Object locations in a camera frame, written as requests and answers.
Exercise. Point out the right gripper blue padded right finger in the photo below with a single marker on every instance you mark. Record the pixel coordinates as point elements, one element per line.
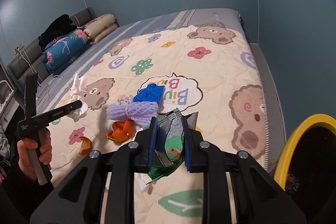
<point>186,143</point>

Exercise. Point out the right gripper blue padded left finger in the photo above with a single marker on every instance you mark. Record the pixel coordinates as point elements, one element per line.
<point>151,146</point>

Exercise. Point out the white tissue under gripper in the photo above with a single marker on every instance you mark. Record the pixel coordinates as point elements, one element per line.
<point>145,182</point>

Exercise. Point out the cream folded quilt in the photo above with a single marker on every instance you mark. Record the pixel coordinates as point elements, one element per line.
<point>100,27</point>

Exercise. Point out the yellow rimmed black trash bin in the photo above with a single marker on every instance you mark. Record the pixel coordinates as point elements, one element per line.
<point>303,145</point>

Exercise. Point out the person's left hand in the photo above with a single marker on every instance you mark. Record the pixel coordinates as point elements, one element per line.
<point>27,153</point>

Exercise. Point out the grey padded headboard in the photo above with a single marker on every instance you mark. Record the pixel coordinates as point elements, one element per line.
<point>23,65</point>

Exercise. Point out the green snack wrapper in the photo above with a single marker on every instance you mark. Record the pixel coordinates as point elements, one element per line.
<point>168,154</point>

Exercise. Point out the blue floral folded blanket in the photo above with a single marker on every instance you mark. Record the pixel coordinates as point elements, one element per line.
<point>62,53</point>

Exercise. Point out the black clothing pile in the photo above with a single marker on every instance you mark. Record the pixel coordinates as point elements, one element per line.
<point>59,27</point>

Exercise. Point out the blue foam net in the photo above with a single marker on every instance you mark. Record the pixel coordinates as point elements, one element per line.
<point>152,93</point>

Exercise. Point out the white tissue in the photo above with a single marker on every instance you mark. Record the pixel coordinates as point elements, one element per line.
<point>145,182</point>
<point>79,83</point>

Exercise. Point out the wall power socket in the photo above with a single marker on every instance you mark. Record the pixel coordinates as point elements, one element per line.
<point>18,48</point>

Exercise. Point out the cream cartoon bear quilt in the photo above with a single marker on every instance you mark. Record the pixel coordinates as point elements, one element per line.
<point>205,69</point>

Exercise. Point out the purple foam fruit net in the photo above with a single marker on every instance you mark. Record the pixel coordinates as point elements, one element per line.
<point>140,113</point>

